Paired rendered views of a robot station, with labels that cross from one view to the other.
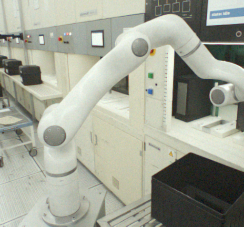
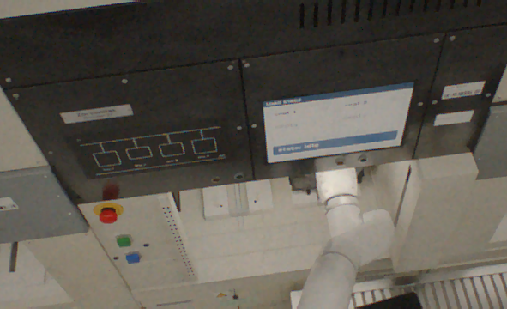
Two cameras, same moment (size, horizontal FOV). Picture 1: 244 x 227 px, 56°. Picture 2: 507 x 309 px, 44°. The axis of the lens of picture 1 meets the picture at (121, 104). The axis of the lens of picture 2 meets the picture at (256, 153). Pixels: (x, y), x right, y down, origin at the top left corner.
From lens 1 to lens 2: 1.40 m
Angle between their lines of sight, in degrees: 59
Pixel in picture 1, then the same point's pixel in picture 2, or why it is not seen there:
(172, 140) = (220, 283)
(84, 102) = not seen: outside the picture
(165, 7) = (132, 152)
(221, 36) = (304, 170)
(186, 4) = (203, 143)
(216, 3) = (286, 136)
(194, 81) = not seen: hidden behind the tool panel
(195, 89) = not seen: hidden behind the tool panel
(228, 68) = (374, 243)
